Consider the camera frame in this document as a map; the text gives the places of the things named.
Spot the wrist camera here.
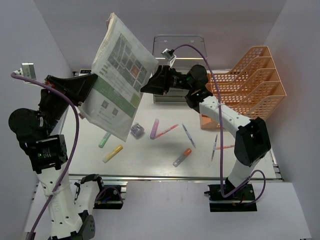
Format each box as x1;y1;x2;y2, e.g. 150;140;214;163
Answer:
20;62;36;80
161;48;177;63

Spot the clear acrylic drawer cabinet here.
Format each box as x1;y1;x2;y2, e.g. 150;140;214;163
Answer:
152;34;208;104

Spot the red pen near organizer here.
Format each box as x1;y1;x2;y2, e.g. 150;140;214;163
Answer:
215;144;235;150

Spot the black label sticker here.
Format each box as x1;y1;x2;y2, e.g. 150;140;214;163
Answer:
79;69;91;75

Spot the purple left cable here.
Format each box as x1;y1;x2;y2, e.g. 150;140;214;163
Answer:
10;71;81;240

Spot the orange capped marker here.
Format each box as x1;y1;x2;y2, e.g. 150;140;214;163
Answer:
172;148;192;168

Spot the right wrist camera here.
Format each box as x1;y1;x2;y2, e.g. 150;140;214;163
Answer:
161;48;177;63

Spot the mesh document pouch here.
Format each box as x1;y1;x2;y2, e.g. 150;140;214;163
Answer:
78;12;158;141

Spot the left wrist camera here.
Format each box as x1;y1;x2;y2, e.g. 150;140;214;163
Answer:
20;62;36;80

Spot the red clear pen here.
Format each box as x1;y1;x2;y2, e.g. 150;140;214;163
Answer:
154;124;179;139

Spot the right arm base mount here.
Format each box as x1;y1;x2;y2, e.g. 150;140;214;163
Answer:
204;184;257;213

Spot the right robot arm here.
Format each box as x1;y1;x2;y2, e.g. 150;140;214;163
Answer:
140;64;271;200

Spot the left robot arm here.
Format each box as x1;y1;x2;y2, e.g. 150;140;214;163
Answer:
8;73;106;240

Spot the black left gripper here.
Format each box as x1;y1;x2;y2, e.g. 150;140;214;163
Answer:
38;72;97;135

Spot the purple highlighter marker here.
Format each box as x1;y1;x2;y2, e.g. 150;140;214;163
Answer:
149;119;160;140

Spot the orange plastic file organizer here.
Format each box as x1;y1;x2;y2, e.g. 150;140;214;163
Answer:
206;46;287;120

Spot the green highlighter marker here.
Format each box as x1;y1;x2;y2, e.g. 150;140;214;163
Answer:
98;132;111;148

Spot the yellow highlighter marker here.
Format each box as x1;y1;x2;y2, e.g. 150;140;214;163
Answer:
102;144;123;163

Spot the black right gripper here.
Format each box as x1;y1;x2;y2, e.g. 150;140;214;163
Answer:
139;65;195;95

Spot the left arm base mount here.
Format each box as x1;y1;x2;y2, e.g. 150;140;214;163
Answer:
93;185;127;210

